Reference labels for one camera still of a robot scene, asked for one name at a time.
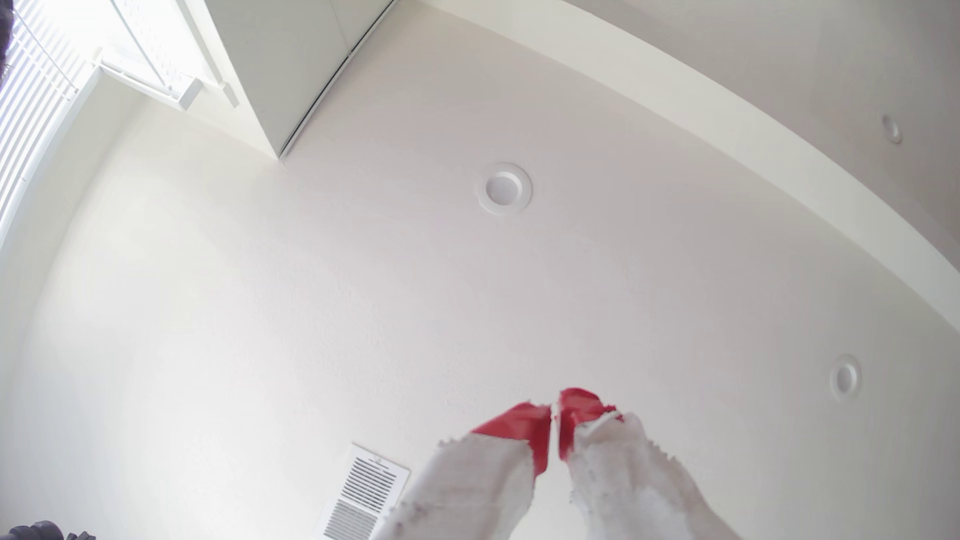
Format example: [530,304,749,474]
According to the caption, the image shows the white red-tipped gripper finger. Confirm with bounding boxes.
[371,402,554,540]
[558,387,744,540]

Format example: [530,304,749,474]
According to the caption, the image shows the white air vent grille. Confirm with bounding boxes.
[315,442,411,540]

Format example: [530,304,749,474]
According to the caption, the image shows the large recessed ceiling light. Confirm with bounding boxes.
[475,162,534,216]

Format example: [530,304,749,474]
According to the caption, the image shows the dark object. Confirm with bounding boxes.
[0,519,97,540]

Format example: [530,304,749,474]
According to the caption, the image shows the white closet cabinet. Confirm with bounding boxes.
[202,0,399,160]

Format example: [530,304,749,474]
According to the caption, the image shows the white window blinds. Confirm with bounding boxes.
[0,0,95,241]

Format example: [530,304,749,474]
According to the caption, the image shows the white window frame rail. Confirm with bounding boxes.
[96,0,241,112]

